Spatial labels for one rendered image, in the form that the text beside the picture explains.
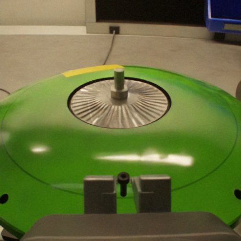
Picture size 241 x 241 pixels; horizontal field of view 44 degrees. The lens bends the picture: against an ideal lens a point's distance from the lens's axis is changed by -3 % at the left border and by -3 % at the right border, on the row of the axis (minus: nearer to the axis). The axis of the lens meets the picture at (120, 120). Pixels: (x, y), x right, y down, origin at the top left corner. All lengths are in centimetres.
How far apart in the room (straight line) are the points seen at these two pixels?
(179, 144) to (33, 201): 13
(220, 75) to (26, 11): 82
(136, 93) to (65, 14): 97
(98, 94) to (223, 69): 59
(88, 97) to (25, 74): 52
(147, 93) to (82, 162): 12
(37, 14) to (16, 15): 9
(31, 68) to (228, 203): 70
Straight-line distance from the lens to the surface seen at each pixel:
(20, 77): 81
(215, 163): 26
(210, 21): 101
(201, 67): 86
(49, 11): 128
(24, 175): 26
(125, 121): 28
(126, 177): 18
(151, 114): 29
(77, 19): 125
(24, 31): 120
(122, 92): 30
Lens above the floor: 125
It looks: 34 degrees down
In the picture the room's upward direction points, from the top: straight up
